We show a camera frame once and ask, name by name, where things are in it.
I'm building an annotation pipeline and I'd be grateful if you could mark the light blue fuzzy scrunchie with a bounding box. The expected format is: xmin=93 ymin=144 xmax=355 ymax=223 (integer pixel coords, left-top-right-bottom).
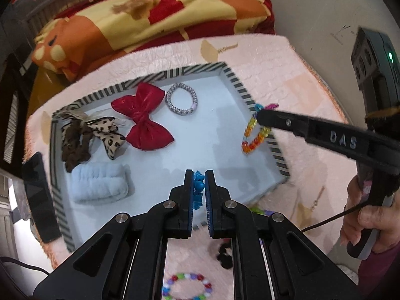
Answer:
xmin=70 ymin=163 xmax=129 ymax=203

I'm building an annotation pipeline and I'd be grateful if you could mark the rainbow clear chain bracelet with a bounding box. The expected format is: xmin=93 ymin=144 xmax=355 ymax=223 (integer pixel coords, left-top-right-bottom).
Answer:
xmin=241 ymin=102 xmax=278 ymax=156

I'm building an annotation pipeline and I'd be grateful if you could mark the black hair tie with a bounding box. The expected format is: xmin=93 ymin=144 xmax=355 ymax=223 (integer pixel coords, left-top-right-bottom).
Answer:
xmin=216 ymin=240 xmax=234 ymax=269

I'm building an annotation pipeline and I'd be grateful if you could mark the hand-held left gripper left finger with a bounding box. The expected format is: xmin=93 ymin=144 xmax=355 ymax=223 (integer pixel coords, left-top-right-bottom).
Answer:
xmin=33 ymin=169 xmax=195 ymax=300

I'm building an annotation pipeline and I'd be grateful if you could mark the dark wooden chair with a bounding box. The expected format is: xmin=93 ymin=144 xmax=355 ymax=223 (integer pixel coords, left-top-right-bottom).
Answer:
xmin=0 ymin=53 xmax=35 ymax=166

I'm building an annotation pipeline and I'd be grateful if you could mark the leopard print hair bow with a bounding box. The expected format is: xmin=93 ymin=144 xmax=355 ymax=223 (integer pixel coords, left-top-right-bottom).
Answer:
xmin=58 ymin=109 xmax=127 ymax=161

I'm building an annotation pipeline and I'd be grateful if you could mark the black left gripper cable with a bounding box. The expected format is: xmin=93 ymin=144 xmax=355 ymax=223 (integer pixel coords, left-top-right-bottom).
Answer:
xmin=0 ymin=256 xmax=52 ymax=277

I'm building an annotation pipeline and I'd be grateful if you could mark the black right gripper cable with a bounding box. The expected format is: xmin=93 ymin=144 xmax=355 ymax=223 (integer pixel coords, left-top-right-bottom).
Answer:
xmin=301 ymin=201 xmax=368 ymax=233

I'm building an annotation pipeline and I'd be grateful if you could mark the brown scrunchie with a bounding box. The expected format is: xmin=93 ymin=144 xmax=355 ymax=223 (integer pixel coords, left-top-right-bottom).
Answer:
xmin=64 ymin=145 xmax=93 ymax=173
xmin=61 ymin=121 xmax=94 ymax=154

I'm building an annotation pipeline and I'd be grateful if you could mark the red satin hair bow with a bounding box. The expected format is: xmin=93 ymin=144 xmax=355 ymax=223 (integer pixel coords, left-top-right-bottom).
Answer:
xmin=111 ymin=82 xmax=175 ymax=151

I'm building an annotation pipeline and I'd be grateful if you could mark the person's right forearm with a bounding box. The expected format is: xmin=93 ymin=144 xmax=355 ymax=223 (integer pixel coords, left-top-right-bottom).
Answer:
xmin=358 ymin=245 xmax=400 ymax=300

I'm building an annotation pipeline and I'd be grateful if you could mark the pink fringed tablecloth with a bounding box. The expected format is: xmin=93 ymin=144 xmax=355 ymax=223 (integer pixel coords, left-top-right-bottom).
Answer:
xmin=23 ymin=33 xmax=349 ymax=300

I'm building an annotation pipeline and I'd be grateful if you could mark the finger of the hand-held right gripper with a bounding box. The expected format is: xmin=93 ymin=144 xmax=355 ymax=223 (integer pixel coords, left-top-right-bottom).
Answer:
xmin=256 ymin=109 xmax=376 ymax=167

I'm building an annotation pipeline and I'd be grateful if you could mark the blue bead bracelet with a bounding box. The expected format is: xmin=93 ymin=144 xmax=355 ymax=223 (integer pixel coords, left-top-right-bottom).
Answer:
xmin=192 ymin=170 xmax=207 ymax=211

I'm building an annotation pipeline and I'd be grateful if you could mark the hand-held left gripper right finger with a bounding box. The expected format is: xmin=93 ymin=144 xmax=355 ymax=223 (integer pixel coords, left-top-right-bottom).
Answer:
xmin=204 ymin=169 xmax=363 ymax=300

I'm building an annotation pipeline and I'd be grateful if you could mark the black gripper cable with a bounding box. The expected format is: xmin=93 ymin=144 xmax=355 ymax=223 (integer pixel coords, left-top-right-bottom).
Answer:
xmin=0 ymin=256 xmax=52 ymax=277
xmin=301 ymin=201 xmax=368 ymax=233

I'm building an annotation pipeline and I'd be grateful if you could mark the person's right hand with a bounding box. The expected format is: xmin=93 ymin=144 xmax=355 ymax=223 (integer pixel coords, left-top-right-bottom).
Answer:
xmin=340 ymin=175 xmax=400 ymax=254

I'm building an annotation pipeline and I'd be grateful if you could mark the black smartphone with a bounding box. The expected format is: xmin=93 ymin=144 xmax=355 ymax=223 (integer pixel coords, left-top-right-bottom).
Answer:
xmin=22 ymin=151 xmax=61 ymax=244

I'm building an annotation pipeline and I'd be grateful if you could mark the striped shallow cardboard tray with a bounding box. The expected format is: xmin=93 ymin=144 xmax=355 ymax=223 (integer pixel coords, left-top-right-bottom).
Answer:
xmin=50 ymin=62 xmax=290 ymax=252

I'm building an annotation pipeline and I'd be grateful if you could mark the multicolour bead bracelet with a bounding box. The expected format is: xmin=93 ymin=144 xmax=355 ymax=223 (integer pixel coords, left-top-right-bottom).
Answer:
xmin=162 ymin=272 xmax=213 ymax=300

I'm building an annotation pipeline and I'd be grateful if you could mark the orange yellow printed blanket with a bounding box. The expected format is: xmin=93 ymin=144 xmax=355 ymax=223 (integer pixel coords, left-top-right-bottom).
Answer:
xmin=31 ymin=0 xmax=276 ymax=83

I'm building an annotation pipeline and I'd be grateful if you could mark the silver beaded bracelet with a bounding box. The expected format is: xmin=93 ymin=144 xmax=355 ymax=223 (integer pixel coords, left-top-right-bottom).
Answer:
xmin=165 ymin=83 xmax=198 ymax=116

